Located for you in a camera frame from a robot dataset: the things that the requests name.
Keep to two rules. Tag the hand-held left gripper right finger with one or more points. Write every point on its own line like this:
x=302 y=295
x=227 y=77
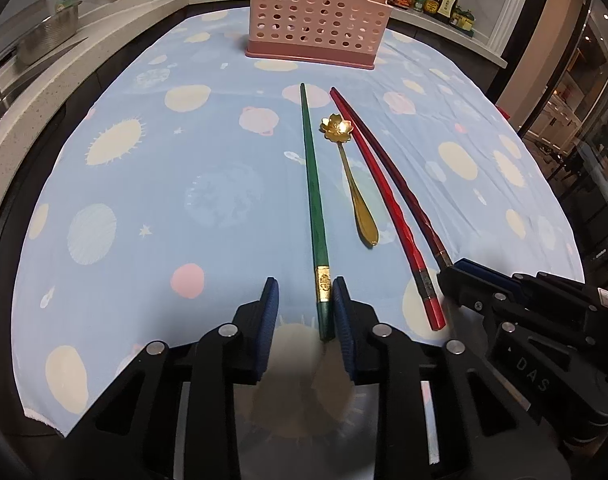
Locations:
x=344 y=325

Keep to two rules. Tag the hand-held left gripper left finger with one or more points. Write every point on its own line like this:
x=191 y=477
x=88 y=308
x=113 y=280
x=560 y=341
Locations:
x=269 y=320

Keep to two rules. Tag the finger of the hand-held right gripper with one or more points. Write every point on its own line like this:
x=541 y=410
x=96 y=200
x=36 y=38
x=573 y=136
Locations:
x=484 y=269
x=466 y=290

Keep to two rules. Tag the dark purple twisted chopstick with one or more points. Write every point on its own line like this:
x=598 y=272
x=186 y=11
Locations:
x=423 y=216

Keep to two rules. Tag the green chopstick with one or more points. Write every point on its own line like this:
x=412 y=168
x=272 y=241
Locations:
x=314 y=210

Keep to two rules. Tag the pink perforated utensil holder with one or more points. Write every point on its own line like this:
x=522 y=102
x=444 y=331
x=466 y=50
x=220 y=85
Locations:
x=309 y=15

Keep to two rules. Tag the red twisted chopstick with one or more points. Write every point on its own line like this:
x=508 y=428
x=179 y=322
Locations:
x=406 y=250

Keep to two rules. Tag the gold flower spoon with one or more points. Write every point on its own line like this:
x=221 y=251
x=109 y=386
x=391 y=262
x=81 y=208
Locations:
x=364 y=220

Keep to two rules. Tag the red plastic object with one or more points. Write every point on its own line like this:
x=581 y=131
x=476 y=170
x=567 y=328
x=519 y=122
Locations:
x=504 y=111

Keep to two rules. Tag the blue printed tablecloth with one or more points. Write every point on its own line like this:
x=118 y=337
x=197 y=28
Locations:
x=183 y=160

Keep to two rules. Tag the black framed glass door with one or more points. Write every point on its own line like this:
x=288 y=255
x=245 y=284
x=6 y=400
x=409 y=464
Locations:
x=574 y=85

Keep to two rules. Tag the small dark condiment jars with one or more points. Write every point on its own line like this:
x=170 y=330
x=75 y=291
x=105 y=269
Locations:
x=462 y=20

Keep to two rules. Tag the dark soy sauce bottle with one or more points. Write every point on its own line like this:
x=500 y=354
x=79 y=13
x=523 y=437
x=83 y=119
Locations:
x=448 y=6

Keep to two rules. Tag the small green-capped jar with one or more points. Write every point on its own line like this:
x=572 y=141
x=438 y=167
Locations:
x=418 y=6

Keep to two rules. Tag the white stone kitchen counter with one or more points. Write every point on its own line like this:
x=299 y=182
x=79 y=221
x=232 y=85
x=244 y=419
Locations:
x=13 y=150

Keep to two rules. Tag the stainless steel sink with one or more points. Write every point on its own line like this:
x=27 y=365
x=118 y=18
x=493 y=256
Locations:
x=13 y=85

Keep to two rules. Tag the stainless steel basin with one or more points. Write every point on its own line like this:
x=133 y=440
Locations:
x=46 y=35

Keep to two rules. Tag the green dish soap bottle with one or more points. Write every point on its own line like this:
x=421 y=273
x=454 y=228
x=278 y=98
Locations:
x=63 y=2

